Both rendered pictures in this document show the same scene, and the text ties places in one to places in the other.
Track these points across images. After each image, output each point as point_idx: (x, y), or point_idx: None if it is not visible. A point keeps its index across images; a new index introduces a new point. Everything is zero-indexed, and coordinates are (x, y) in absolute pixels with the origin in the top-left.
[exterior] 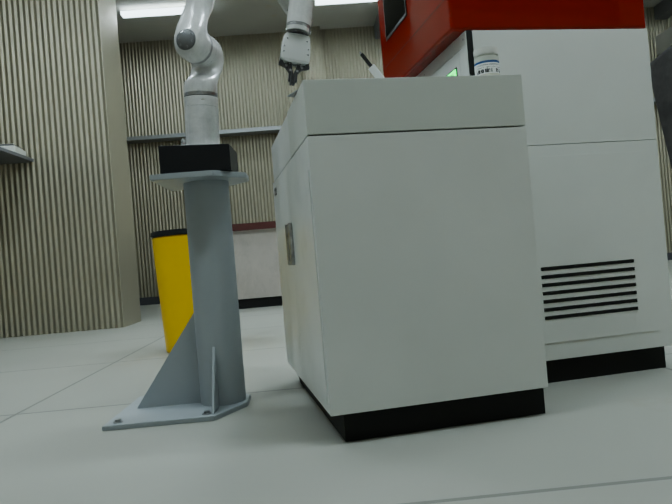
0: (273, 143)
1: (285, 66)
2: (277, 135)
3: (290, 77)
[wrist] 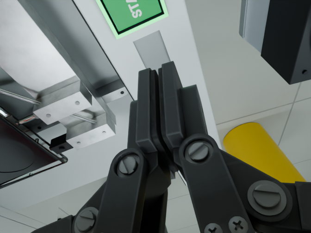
0: (221, 147)
1: (270, 178)
2: (207, 90)
3: (183, 104)
